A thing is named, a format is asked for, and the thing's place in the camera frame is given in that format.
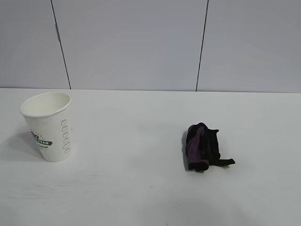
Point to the dark purple striped cloth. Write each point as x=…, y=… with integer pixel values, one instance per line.
x=202, y=148

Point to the white paper coffee cup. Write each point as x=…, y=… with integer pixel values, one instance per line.
x=51, y=141

